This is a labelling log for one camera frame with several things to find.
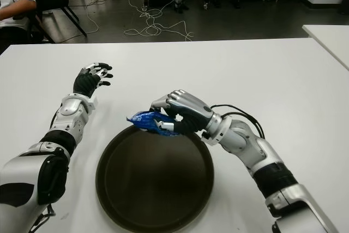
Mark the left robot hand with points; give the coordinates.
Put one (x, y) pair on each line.
(84, 83)

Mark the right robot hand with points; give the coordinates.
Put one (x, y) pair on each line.
(191, 110)

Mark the blue Oreo packet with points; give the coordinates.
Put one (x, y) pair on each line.
(143, 118)

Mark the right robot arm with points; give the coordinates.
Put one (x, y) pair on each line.
(245, 140)

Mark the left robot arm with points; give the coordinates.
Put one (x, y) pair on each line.
(71, 113)

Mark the round dark brown tray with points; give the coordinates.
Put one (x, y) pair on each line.
(152, 178)

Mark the white side table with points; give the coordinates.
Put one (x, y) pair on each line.
(332, 36)

